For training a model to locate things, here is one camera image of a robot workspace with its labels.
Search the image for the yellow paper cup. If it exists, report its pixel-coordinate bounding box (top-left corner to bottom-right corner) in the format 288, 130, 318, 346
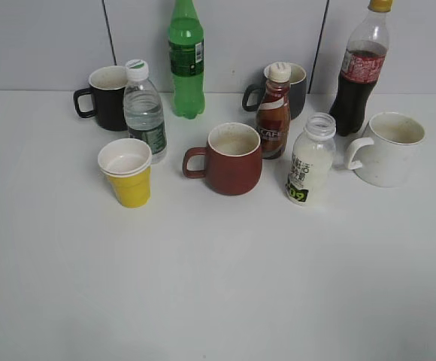
98, 138, 153, 208

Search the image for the clear milk bottle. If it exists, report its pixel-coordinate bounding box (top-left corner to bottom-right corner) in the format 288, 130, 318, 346
286, 113, 336, 206

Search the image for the red ceramic mug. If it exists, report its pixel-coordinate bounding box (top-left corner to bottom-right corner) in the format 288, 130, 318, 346
182, 123, 262, 196

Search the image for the brown coffee drink bottle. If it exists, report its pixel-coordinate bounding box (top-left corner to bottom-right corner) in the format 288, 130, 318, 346
256, 62, 291, 159

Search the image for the clear water bottle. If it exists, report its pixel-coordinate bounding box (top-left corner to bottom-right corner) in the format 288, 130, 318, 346
123, 59, 167, 164

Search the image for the grey ceramic mug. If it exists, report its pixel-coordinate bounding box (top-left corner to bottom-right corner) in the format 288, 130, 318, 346
242, 62, 307, 120

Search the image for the black ceramic mug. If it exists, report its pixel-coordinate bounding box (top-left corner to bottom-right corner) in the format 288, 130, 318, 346
73, 65, 127, 132

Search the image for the green soda bottle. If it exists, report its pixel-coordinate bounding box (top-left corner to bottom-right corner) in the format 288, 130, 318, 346
168, 0, 205, 119

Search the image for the white ceramic mug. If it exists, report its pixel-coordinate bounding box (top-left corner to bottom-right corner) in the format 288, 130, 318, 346
344, 112, 425, 188

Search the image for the cola bottle yellow cap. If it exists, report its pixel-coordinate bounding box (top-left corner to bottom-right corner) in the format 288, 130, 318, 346
329, 0, 392, 137

